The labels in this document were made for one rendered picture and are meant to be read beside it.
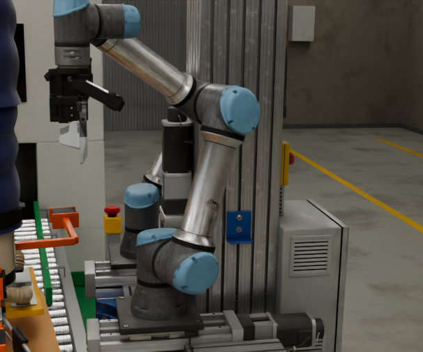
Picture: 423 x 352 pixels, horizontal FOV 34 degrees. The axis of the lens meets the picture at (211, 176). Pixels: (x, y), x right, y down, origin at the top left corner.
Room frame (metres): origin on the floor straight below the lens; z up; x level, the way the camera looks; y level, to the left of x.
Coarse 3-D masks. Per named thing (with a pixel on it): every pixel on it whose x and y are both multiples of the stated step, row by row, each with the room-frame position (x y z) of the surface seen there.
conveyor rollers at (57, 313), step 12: (24, 228) 4.13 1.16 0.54; (48, 228) 4.17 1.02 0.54; (24, 240) 3.88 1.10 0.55; (24, 252) 3.70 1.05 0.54; (36, 252) 3.71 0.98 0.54; (48, 252) 3.73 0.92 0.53; (24, 264) 3.52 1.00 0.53; (36, 264) 3.48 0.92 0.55; (48, 264) 3.48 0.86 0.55; (36, 276) 3.30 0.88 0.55; (60, 288) 3.14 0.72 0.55; (60, 300) 3.04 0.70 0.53; (60, 312) 2.87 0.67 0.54; (60, 324) 2.78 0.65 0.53; (60, 336) 2.62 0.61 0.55; (60, 348) 2.52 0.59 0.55; (72, 348) 2.53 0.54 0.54
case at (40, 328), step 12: (48, 312) 1.97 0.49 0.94; (12, 324) 1.88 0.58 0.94; (24, 324) 1.88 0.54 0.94; (36, 324) 1.88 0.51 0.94; (48, 324) 1.88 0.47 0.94; (36, 336) 1.80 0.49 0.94; (48, 336) 1.80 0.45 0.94; (12, 348) 1.73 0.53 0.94; (36, 348) 1.73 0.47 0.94; (48, 348) 1.73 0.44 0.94
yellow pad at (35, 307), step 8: (16, 272) 1.90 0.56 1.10; (32, 272) 1.96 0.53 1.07; (32, 280) 1.90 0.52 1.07; (32, 288) 1.82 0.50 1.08; (8, 304) 1.72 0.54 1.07; (16, 304) 1.71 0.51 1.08; (24, 304) 1.71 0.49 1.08; (32, 304) 1.71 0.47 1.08; (40, 304) 1.73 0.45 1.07; (8, 312) 1.67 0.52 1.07; (16, 312) 1.68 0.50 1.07; (24, 312) 1.68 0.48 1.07; (32, 312) 1.69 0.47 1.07; (40, 312) 1.70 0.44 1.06
